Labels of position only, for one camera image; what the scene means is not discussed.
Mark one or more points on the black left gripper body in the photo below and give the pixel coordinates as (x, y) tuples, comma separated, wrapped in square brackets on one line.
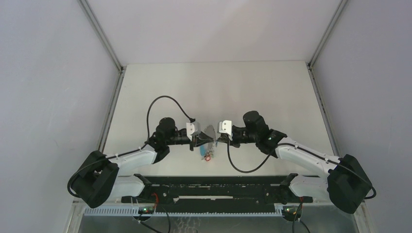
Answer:
[(177, 139)]

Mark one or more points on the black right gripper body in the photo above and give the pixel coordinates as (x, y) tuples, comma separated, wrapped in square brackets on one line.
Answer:
[(242, 136)]

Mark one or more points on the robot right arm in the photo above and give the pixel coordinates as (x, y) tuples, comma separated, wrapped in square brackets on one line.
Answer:
[(340, 180)]

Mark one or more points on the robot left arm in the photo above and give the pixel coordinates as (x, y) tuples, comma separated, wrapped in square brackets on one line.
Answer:
[(102, 177)]

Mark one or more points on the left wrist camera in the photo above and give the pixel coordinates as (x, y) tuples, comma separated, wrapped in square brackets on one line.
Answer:
[(193, 128)]

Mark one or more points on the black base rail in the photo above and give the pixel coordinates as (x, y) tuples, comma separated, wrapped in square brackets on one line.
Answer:
[(233, 194)]

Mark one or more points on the white slotted cable duct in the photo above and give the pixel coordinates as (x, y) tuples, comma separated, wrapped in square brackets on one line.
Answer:
[(136, 211)]

